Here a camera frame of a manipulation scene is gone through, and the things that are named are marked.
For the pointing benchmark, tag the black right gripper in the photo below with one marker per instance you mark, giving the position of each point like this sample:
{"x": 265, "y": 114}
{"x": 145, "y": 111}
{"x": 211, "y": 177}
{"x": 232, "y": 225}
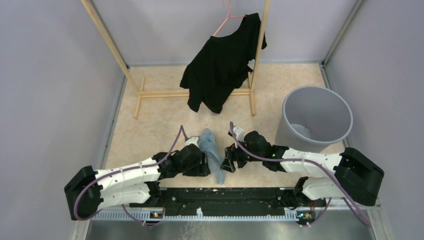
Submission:
{"x": 232, "y": 155}

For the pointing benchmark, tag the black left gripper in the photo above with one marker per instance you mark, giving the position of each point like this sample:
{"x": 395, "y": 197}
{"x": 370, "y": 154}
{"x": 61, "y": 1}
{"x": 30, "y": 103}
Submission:
{"x": 201, "y": 169}

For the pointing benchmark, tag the light blue trash bag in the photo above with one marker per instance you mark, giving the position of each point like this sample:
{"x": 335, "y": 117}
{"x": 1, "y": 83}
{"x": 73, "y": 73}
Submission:
{"x": 209, "y": 146}

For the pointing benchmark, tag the grey plastic trash bin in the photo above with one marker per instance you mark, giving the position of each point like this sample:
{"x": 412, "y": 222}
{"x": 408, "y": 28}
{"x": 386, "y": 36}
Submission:
{"x": 313, "y": 118}

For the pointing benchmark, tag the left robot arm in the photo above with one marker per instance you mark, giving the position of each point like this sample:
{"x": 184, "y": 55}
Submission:
{"x": 91, "y": 190}

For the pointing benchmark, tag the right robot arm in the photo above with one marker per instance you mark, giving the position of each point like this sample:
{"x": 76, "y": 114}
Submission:
{"x": 349, "y": 174}

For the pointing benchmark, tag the wooden clothes rack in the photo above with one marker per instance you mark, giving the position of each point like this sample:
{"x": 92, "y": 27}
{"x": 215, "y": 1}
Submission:
{"x": 140, "y": 89}

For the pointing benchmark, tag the black t-shirt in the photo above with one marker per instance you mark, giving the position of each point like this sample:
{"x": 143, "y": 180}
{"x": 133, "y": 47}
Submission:
{"x": 221, "y": 66}

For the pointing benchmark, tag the pink clothes hanger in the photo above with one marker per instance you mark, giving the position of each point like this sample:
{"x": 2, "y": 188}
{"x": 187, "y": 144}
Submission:
{"x": 229, "y": 15}

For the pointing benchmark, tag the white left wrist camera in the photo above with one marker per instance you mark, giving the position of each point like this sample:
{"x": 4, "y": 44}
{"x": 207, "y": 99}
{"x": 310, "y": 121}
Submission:
{"x": 194, "y": 140}

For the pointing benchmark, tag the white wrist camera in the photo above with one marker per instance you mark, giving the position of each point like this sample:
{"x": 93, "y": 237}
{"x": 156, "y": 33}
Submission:
{"x": 194, "y": 140}
{"x": 239, "y": 133}

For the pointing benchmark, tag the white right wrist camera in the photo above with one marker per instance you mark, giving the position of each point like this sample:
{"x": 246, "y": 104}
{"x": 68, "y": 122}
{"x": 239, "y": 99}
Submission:
{"x": 239, "y": 133}

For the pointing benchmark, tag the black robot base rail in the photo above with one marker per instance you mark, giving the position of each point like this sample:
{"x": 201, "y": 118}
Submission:
{"x": 228, "y": 202}

